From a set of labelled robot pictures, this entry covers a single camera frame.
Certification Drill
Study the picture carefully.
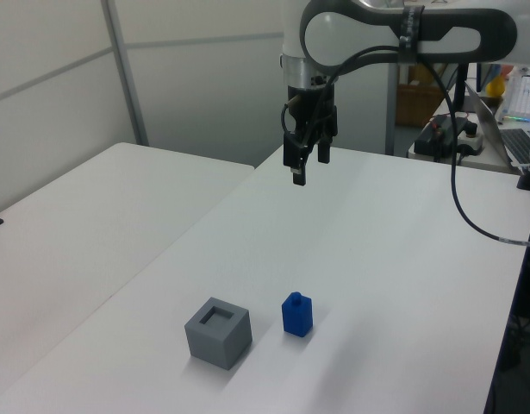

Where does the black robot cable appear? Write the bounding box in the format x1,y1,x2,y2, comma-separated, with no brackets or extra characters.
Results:
280,42,530,249

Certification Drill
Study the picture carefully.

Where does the white keyboard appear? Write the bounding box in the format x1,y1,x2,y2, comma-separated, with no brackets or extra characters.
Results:
496,72,530,127

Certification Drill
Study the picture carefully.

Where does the black cable strap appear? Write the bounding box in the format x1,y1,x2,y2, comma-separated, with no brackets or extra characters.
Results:
396,3,426,66

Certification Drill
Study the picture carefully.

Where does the yellow ball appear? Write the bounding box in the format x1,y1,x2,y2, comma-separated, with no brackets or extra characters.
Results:
485,77,506,98

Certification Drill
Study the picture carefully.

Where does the black electronics box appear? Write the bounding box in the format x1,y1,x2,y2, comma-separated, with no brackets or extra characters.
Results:
414,113,465,155

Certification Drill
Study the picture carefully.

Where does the black slim pole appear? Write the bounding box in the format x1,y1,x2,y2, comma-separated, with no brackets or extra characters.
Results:
453,63,471,114

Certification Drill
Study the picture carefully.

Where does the silver laptop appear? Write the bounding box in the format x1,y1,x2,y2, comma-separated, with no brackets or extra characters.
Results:
464,80,530,167

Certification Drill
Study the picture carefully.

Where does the brown wooden box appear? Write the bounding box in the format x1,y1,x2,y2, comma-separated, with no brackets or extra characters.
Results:
396,83,447,128

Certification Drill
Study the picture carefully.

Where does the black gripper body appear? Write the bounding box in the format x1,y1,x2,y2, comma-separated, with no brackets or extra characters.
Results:
286,85,339,140

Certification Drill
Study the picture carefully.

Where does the tan cardboard panel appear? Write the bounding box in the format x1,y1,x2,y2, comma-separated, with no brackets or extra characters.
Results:
405,63,448,86

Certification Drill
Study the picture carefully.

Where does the grey hollow cuboid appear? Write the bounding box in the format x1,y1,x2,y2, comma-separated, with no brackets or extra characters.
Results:
184,296,253,371

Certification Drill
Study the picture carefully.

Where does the grey partition post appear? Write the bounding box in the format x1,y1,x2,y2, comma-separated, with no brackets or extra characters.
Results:
101,0,151,147

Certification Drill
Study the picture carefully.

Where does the white knob device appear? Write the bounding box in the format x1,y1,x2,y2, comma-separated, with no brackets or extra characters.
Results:
456,122,486,158

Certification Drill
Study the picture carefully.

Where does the blue block with knob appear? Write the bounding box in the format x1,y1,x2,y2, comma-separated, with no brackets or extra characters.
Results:
281,292,314,338

